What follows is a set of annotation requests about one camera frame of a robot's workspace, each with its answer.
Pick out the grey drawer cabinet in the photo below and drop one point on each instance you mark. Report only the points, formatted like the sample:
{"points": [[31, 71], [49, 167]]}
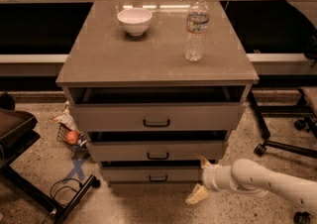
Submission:
{"points": [[108, 66]]}

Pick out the black chair left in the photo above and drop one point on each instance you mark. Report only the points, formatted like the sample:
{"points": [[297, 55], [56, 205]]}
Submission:
{"points": [[48, 164]]}

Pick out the black wire basket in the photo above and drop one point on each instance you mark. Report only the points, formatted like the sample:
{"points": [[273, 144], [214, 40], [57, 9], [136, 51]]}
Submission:
{"points": [[80, 147]]}

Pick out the grey bottom drawer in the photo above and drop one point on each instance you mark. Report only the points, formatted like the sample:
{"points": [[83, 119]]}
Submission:
{"points": [[151, 174]]}

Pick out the clear plastic water bottle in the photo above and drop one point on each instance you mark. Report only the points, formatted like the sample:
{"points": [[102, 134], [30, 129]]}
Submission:
{"points": [[196, 27]]}

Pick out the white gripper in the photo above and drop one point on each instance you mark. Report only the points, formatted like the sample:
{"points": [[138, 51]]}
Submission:
{"points": [[208, 177]]}

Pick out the grey middle drawer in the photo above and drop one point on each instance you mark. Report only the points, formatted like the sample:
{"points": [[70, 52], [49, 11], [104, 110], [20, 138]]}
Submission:
{"points": [[156, 151]]}

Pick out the snack bag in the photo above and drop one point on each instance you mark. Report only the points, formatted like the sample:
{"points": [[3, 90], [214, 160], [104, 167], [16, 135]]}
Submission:
{"points": [[66, 119]]}

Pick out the white ceramic bowl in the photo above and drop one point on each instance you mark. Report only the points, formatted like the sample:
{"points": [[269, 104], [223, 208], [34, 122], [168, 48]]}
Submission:
{"points": [[135, 21]]}

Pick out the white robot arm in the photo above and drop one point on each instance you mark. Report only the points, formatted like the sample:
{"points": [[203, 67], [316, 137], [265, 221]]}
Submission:
{"points": [[247, 177]]}

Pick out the red apple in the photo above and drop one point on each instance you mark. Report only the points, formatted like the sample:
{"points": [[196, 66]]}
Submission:
{"points": [[72, 137]]}

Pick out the grey top drawer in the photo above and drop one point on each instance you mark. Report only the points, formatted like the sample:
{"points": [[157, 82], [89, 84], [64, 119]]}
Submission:
{"points": [[137, 117]]}

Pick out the grey drawer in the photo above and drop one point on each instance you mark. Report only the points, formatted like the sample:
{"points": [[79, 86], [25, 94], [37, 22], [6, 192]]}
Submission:
{"points": [[156, 151], [137, 117], [151, 174]]}

